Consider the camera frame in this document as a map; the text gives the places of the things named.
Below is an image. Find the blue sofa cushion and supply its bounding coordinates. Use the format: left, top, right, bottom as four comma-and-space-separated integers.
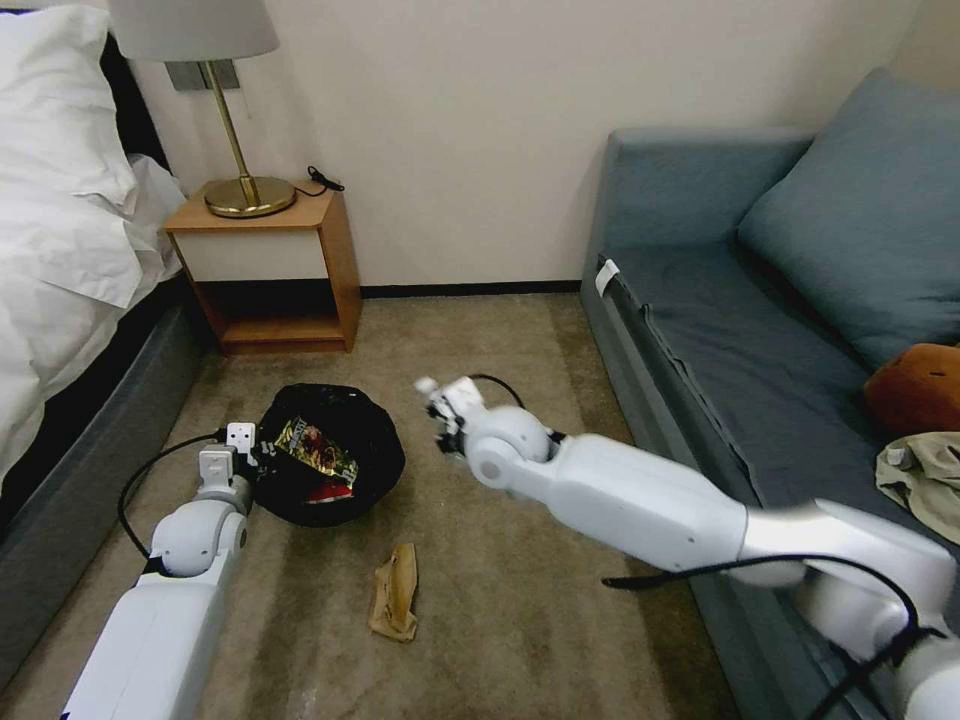
737, 67, 960, 374

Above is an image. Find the gold red snack wrapper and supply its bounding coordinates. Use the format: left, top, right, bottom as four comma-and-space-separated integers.
271, 416, 361, 505

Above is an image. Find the trash bin with black bag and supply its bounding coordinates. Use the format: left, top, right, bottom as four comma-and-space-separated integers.
253, 382, 407, 528

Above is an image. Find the brass table lamp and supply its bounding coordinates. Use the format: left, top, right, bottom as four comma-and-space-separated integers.
108, 0, 298, 220

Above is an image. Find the black lamp cord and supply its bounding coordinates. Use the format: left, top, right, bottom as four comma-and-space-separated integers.
295, 165, 346, 199

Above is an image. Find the white pillow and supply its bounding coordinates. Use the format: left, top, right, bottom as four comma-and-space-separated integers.
0, 0, 142, 208

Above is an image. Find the olive crumpled cloth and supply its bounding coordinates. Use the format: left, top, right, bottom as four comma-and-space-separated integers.
875, 432, 960, 539

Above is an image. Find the brown plush toy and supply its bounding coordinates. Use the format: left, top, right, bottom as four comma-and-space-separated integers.
861, 342, 960, 438

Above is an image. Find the grey wall switch plate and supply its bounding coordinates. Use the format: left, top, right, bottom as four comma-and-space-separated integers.
165, 61, 244, 94

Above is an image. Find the blue-grey sofa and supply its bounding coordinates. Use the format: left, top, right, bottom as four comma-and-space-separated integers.
579, 125, 960, 720

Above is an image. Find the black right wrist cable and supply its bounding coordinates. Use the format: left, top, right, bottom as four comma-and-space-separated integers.
472, 372, 528, 412

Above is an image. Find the grey bed frame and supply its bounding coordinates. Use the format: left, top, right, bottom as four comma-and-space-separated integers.
0, 296, 208, 680

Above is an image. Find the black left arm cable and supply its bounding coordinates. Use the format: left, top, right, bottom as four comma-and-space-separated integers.
118, 426, 228, 565

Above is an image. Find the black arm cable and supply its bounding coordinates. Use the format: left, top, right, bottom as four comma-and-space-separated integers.
602, 553, 948, 720
118, 426, 228, 565

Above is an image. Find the white duvet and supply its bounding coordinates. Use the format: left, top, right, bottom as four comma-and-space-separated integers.
0, 153, 189, 481

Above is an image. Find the wooden nightstand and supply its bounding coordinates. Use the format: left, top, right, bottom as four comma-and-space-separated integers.
164, 182, 363, 356

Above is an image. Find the crumpled brown paper garbage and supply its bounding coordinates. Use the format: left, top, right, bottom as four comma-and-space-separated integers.
365, 542, 421, 644

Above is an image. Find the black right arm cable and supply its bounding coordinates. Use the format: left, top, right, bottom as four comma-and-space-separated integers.
602, 553, 948, 720

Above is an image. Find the dark headboard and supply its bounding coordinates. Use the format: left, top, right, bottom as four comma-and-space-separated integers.
99, 31, 187, 200

